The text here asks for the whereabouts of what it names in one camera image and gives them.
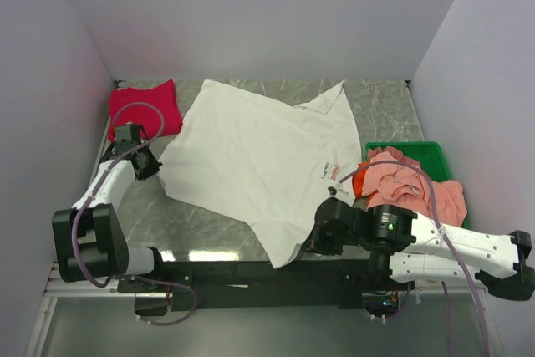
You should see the white t shirt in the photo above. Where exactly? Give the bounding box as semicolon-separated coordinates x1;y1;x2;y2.
159;80;361;268

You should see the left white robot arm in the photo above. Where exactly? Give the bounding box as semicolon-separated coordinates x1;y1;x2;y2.
52;124;167;292

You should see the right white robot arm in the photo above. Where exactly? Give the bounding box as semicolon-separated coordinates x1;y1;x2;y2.
302;198;534;301

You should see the folded red t shirt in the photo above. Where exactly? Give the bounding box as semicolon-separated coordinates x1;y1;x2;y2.
107;79;183;141

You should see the orange t shirt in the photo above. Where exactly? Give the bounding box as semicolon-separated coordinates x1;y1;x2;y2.
352;161;369;199

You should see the pink t shirt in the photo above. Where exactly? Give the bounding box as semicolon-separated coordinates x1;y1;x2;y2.
362;146;467;227

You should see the green plastic bin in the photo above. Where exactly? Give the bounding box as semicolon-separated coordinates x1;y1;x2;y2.
366;141;469;228

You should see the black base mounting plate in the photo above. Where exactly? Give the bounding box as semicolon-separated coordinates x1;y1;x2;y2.
118;259;415;311

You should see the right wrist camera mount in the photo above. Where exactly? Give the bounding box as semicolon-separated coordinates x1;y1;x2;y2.
328;183;355;206

